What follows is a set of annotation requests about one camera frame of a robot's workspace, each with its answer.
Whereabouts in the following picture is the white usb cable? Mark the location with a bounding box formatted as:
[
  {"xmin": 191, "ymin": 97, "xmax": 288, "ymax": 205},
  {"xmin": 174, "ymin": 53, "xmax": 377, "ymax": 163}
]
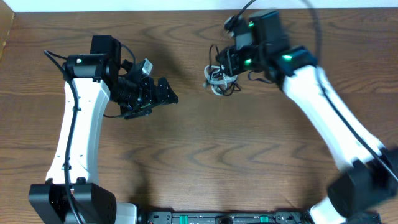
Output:
[{"xmin": 203, "ymin": 64, "xmax": 238, "ymax": 96}]

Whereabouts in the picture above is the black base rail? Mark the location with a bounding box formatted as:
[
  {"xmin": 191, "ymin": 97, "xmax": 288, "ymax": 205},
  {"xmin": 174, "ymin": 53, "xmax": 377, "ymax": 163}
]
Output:
[{"xmin": 136, "ymin": 210, "xmax": 313, "ymax": 224}]

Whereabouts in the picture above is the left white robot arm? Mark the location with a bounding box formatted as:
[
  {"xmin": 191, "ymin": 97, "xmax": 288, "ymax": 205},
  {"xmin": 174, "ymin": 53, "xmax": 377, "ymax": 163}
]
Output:
[{"xmin": 29, "ymin": 35, "xmax": 178, "ymax": 223}]

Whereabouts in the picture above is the black usb cable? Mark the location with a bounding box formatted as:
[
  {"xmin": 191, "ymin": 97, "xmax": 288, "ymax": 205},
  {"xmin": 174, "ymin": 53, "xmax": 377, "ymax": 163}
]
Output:
[{"xmin": 208, "ymin": 44, "xmax": 242, "ymax": 96}]

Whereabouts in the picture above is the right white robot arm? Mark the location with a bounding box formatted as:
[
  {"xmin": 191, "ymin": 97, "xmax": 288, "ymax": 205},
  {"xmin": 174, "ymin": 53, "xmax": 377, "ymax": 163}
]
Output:
[{"xmin": 216, "ymin": 10, "xmax": 397, "ymax": 223}]

